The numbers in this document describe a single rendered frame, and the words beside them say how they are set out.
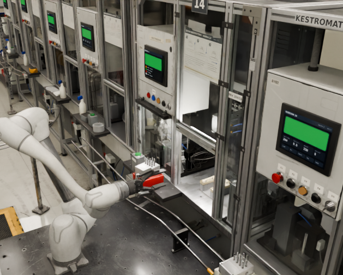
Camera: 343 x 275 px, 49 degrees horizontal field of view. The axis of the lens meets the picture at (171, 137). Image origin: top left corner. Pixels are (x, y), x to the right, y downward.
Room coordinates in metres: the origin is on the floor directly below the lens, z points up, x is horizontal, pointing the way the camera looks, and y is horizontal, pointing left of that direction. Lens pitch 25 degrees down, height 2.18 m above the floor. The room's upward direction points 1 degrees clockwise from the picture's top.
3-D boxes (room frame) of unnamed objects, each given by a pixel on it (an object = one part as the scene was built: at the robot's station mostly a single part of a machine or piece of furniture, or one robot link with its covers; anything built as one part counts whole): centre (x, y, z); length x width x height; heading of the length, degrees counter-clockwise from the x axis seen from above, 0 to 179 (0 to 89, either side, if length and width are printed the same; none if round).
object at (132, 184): (1.68, 0.19, 1.12); 0.09 x 0.07 x 0.08; 123
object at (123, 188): (1.64, 0.25, 1.12); 0.09 x 0.06 x 0.09; 33
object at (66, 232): (1.62, 0.56, 0.85); 0.18 x 0.16 x 0.22; 165
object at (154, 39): (2.28, 0.01, 1.60); 0.42 x 0.29 x 0.46; 33
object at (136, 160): (2.22, 0.21, 0.97); 0.08 x 0.08 x 0.12; 33
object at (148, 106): (2.21, 0.12, 1.37); 0.36 x 0.04 x 0.04; 33
